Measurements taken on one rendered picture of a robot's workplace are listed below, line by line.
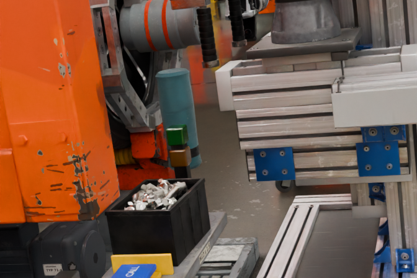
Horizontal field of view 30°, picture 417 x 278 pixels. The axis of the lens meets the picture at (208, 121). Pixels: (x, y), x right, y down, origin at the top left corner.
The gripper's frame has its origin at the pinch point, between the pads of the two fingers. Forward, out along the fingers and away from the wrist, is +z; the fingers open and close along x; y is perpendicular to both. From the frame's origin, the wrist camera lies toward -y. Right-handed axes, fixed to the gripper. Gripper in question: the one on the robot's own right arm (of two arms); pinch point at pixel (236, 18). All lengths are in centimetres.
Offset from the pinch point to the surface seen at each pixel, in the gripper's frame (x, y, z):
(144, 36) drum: -20.0, 0.1, 23.7
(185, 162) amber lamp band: -2, -25, 61
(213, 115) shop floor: -80, -83, -248
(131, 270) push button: -3, -35, 95
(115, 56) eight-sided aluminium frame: -20.8, -1.8, 44.0
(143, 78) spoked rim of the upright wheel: -30.6, -15.0, 0.6
